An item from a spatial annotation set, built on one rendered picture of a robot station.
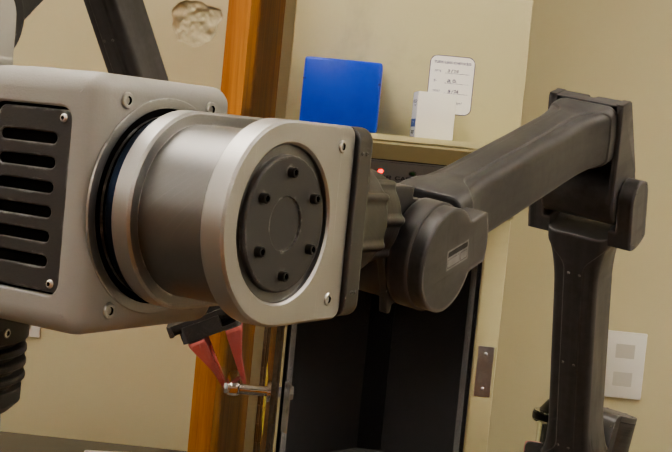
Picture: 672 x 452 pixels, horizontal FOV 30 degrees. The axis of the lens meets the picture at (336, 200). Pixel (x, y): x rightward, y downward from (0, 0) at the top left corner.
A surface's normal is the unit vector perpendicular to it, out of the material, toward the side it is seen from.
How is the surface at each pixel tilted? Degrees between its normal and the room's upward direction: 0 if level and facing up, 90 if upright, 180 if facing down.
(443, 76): 90
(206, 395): 90
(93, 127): 90
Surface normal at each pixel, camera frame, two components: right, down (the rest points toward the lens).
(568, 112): 0.03, -0.93
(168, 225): -0.53, 0.09
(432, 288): 0.83, 0.22
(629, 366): -0.04, 0.05
